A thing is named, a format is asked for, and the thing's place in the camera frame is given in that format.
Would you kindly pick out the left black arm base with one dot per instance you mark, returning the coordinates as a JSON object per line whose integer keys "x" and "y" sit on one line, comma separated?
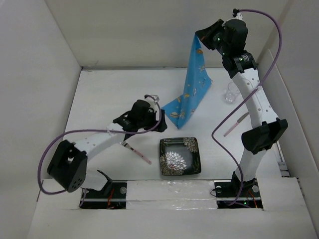
{"x": 114, "y": 199}

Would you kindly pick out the clear plastic cup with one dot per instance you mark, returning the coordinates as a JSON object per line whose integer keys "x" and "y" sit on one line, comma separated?
{"x": 231, "y": 93}

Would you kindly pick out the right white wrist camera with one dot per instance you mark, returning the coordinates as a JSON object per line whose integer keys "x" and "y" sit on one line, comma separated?
{"x": 237, "y": 14}

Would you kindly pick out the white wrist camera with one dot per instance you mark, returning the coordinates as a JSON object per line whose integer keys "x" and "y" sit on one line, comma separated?
{"x": 151, "y": 99}
{"x": 237, "y": 14}

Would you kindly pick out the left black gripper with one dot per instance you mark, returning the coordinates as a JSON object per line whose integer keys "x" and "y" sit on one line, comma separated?
{"x": 153, "y": 114}

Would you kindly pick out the pink-handled metal fork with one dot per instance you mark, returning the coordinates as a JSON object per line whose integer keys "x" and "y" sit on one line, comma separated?
{"x": 127, "y": 146}

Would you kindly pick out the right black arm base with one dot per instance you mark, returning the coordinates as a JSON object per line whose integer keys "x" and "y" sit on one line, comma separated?
{"x": 227, "y": 196}

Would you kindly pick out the black floral square plate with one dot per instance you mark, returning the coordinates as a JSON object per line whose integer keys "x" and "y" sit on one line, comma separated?
{"x": 179, "y": 156}

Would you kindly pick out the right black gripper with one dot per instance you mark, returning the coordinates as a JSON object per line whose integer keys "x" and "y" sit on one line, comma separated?
{"x": 205, "y": 34}

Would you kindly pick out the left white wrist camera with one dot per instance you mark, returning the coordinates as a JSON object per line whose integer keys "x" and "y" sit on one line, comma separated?
{"x": 151, "y": 99}

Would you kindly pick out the pink-handled metal knife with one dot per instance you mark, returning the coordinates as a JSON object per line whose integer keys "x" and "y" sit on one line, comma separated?
{"x": 236, "y": 124}

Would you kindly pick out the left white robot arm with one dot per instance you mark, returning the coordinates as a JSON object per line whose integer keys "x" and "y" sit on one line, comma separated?
{"x": 68, "y": 166}

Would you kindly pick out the blue space-print cloth placemat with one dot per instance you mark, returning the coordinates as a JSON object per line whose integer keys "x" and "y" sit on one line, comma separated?
{"x": 196, "y": 85}

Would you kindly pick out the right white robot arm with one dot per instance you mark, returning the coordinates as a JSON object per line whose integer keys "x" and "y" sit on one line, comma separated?
{"x": 229, "y": 39}

